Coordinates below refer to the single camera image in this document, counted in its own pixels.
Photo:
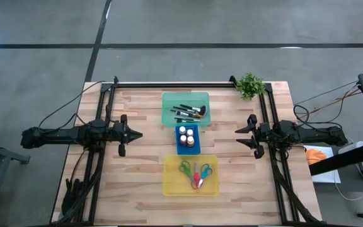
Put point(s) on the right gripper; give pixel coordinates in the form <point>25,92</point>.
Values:
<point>261,135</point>

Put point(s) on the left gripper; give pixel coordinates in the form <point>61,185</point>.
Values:
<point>120,134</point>

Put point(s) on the white-capped paint bottle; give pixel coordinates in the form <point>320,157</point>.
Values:
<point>190,132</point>
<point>182,130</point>

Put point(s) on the large black-bristle brush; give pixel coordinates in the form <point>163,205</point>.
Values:
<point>203,111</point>

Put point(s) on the silver ferrule paint brush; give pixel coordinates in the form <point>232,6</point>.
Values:
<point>178,108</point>

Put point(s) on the yellow paint bottle white cap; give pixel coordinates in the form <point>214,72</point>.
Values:
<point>190,141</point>

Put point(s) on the long thin paint brush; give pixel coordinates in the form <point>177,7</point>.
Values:
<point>187,119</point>

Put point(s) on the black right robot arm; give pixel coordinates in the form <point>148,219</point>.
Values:
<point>310,134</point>

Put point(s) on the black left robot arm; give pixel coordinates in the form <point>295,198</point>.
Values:
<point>58,135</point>

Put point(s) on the green artificial plant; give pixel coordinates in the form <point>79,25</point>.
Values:
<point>250,85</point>

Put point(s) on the teal translucent plastic bin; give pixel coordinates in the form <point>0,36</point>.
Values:
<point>169,97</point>

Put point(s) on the small blue plastic bin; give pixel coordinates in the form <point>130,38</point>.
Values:
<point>187,150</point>

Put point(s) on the yellow translucent plastic bin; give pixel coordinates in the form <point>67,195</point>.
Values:
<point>175,189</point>

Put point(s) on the orange cloth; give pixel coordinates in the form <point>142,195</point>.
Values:
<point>315,156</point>

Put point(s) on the white box device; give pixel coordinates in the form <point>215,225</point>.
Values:
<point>350,147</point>

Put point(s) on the grey metal stand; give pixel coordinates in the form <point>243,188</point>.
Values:
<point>2,154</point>

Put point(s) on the black aluminium table frame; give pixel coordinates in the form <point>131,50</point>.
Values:
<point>175,85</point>

